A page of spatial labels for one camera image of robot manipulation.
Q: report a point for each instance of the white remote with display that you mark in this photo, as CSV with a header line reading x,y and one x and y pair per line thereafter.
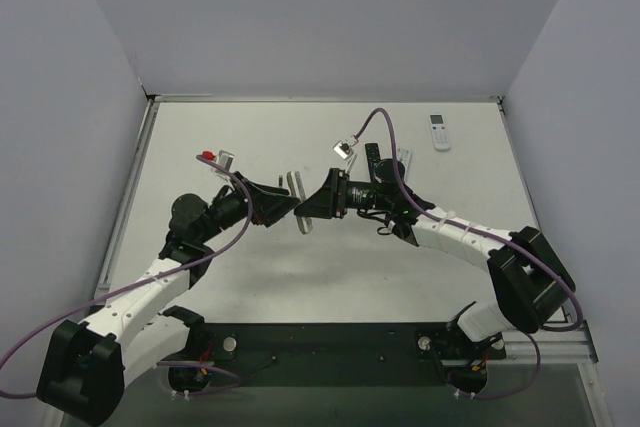
x,y
439,133

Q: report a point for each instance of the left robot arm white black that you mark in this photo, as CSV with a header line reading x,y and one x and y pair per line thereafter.
x,y
84,368

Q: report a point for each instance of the small white remote control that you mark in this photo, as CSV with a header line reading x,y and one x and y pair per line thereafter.
x,y
404,156

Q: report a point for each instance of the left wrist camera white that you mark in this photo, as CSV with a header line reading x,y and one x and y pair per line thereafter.
x,y
219,163

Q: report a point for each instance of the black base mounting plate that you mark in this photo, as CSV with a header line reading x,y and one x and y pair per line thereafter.
x,y
203,376

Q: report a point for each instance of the beige white remote control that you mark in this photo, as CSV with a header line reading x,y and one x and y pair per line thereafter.
x,y
296,187

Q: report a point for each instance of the black remote control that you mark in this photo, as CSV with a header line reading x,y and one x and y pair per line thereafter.
x,y
373,157

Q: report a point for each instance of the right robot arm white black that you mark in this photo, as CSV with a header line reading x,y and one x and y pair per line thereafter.
x,y
530,282

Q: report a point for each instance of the aluminium frame rail left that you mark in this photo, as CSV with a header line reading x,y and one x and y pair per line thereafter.
x,y
104,279

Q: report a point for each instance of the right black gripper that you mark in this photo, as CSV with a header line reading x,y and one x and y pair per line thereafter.
x,y
341,194

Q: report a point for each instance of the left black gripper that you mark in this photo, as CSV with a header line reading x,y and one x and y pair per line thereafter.
x,y
250,198

